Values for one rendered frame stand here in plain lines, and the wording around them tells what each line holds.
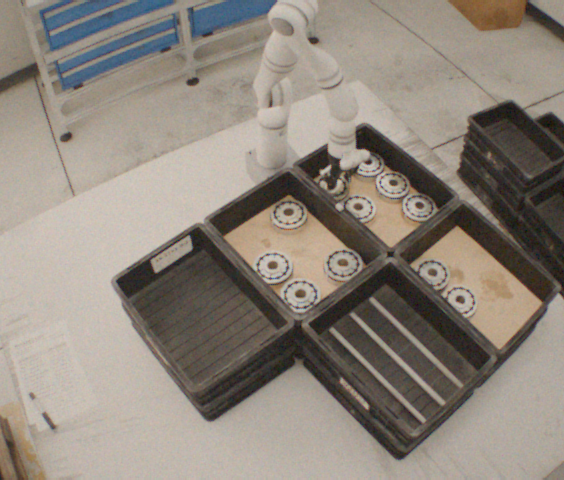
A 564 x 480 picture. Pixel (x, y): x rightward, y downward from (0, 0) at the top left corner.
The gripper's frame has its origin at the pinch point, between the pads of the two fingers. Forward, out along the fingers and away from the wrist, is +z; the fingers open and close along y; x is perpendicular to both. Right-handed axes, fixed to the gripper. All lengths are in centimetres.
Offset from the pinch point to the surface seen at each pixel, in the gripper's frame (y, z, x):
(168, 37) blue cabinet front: -14, 46, -177
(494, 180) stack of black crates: -81, 43, 2
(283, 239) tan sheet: 23.4, 2.5, 6.3
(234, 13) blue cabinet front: -55, 44, -175
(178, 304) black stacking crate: 57, 3, 9
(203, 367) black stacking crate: 60, 3, 29
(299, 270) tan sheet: 25.3, 2.5, 17.2
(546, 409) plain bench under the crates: -11, 16, 89
